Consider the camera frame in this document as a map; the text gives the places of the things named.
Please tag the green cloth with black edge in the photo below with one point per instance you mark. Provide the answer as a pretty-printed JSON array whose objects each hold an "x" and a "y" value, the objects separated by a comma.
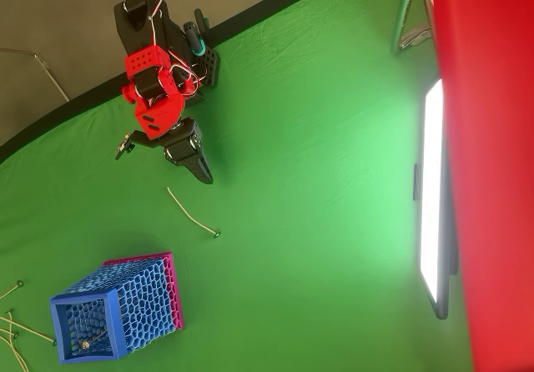
[{"x": 292, "y": 180}]

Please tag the red smooth blurred object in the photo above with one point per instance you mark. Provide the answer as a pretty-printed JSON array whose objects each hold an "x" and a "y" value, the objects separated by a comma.
[{"x": 488, "y": 159}]

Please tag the black LED light panel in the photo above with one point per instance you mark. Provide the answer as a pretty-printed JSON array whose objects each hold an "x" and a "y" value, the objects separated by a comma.
[{"x": 431, "y": 201}]

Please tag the blue and pink lattice basket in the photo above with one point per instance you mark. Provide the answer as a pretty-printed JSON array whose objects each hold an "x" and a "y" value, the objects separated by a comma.
[{"x": 142, "y": 297}]

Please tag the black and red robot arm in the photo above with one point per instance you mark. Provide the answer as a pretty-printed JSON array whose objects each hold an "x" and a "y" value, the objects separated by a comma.
[{"x": 144, "y": 65}]

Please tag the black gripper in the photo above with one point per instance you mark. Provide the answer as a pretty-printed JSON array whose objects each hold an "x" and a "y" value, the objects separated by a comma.
[{"x": 186, "y": 143}]

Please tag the chrome metal tube stand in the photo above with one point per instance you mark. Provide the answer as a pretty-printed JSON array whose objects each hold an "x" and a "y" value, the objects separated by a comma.
[{"x": 402, "y": 13}]

